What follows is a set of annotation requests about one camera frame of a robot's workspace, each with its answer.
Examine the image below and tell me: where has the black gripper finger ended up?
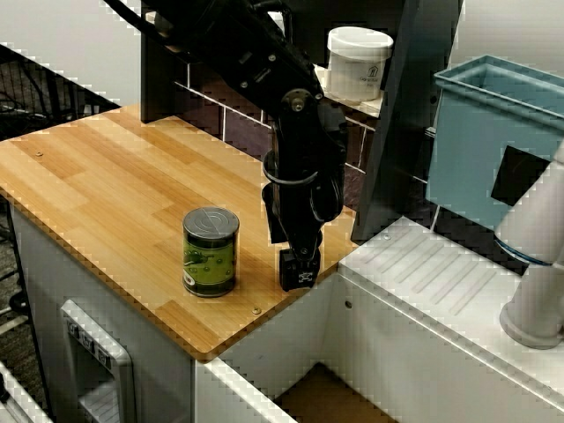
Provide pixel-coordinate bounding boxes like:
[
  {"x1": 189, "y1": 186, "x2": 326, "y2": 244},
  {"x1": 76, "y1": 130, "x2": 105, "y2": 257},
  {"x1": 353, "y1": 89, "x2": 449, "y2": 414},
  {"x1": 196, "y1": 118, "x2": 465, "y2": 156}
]
[
  {"x1": 278, "y1": 249, "x2": 301, "y2": 293},
  {"x1": 297, "y1": 253, "x2": 322, "y2": 290}
]

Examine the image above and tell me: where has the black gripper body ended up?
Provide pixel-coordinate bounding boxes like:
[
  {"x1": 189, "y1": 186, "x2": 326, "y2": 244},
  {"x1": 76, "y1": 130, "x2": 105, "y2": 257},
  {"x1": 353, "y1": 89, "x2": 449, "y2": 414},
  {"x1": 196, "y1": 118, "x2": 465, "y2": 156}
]
[{"x1": 262, "y1": 152, "x2": 348, "y2": 264}]

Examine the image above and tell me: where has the white toy sink unit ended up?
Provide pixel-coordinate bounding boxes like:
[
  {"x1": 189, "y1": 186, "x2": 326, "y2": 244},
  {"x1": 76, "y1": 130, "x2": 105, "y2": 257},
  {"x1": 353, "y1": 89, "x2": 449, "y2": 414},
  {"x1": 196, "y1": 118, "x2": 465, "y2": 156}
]
[{"x1": 192, "y1": 214, "x2": 564, "y2": 423}]

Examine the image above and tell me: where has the green labelled tin can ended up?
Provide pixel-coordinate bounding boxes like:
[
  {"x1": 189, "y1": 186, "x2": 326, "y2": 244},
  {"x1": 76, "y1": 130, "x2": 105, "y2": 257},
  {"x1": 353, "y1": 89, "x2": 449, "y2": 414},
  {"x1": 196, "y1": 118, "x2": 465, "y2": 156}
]
[{"x1": 182, "y1": 206, "x2": 241, "y2": 299}]

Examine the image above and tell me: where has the dark tiled backsplash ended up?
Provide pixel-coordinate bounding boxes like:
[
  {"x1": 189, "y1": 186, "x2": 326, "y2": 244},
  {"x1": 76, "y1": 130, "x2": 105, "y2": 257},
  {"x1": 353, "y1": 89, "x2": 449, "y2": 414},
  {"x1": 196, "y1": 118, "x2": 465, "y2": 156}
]
[{"x1": 173, "y1": 59, "x2": 375, "y2": 212}]

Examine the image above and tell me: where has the large white lidded jar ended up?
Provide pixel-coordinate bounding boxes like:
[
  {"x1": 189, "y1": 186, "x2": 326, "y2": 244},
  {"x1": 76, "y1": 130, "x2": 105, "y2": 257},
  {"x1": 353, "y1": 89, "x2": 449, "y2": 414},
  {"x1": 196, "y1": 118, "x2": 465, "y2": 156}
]
[{"x1": 326, "y1": 26, "x2": 395, "y2": 102}]

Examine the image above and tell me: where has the white toy kitchen cabinet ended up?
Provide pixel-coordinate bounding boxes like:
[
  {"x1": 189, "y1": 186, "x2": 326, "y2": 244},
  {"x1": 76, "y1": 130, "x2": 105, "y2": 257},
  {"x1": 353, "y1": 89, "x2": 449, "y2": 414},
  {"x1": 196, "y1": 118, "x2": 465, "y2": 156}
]
[{"x1": 7, "y1": 196, "x2": 197, "y2": 423}]

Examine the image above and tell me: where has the blue plastic bin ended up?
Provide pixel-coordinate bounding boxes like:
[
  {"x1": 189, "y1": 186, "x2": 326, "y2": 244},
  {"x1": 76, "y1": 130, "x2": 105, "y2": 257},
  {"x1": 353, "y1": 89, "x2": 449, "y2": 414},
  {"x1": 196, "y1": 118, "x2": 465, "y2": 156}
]
[{"x1": 425, "y1": 53, "x2": 564, "y2": 233}]

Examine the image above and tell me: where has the grey dispenser panel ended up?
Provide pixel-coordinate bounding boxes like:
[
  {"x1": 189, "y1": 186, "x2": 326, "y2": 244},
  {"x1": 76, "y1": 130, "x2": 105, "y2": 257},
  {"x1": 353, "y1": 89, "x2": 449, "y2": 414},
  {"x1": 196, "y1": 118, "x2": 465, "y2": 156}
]
[{"x1": 60, "y1": 299, "x2": 137, "y2": 423}]

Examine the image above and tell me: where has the grey toy faucet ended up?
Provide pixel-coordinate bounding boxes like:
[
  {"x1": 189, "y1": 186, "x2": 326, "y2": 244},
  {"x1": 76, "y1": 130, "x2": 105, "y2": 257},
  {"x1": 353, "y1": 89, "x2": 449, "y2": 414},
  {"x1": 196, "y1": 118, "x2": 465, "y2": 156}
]
[{"x1": 492, "y1": 140, "x2": 564, "y2": 352}]

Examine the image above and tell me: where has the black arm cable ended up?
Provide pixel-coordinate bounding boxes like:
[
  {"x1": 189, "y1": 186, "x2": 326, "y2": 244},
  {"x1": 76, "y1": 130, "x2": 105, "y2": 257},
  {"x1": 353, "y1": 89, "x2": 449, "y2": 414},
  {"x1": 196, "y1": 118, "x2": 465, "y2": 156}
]
[{"x1": 262, "y1": 152, "x2": 319, "y2": 189}]

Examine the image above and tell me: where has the cream wall shelf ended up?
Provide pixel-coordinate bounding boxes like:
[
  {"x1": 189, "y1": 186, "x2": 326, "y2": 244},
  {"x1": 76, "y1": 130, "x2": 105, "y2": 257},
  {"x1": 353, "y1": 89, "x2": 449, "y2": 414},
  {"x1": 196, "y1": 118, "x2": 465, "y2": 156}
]
[{"x1": 145, "y1": 9, "x2": 382, "y2": 118}]

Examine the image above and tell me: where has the dark grey kitchen back frame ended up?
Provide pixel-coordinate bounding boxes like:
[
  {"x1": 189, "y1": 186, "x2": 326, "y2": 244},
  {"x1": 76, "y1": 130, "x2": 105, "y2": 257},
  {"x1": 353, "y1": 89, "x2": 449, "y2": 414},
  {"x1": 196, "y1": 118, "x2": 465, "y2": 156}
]
[{"x1": 140, "y1": 0, "x2": 464, "y2": 242}]

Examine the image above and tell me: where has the white ridged rail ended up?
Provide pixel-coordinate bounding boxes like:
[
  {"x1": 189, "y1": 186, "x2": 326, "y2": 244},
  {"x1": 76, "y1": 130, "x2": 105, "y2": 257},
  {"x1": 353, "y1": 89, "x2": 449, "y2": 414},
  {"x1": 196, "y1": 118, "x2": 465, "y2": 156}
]
[{"x1": 0, "y1": 360, "x2": 55, "y2": 423}]

